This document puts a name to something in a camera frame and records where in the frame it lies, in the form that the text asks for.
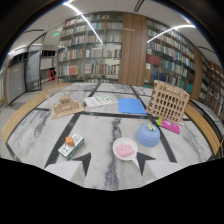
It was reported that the small wooden temple model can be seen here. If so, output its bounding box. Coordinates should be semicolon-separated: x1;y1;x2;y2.
49;93;85;120

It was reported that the tall wooden lattice building model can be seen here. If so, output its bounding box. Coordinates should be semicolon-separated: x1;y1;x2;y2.
145;79;191;126

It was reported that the green and white box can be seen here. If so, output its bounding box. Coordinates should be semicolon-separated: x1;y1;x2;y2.
57;133;86;161

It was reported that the small orange cube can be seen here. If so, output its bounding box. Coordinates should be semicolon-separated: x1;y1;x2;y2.
65;136;75;147

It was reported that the blue collapsible bowl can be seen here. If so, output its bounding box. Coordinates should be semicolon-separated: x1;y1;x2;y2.
135;123;161;148

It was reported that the pink block toy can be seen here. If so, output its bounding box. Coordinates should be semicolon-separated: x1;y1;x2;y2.
115;143;135;159

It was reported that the magenta booklet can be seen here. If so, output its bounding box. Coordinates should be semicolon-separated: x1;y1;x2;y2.
157;117;182;135

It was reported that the wooden bench rim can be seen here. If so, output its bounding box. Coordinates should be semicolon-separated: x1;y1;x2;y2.
1;82;72;144
184;102;222;158

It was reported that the blue folder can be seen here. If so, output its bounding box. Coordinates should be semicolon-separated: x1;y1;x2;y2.
117;97;148;116

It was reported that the white book with colourful print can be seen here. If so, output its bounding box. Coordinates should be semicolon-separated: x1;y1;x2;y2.
83;95;119;109

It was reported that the red chair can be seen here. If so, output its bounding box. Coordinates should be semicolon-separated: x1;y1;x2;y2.
48;68;57;83

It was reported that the glass door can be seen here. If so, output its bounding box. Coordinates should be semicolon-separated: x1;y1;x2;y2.
25;50;43;93

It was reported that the wooden pillar panel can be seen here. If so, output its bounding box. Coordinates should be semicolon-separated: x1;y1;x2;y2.
117;12;149;87

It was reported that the bookshelf with glass front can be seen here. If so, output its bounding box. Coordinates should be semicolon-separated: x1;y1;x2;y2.
55;12;124;84

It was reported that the tall bookshelf wall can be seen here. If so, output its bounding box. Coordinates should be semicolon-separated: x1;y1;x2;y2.
143;18;204;101

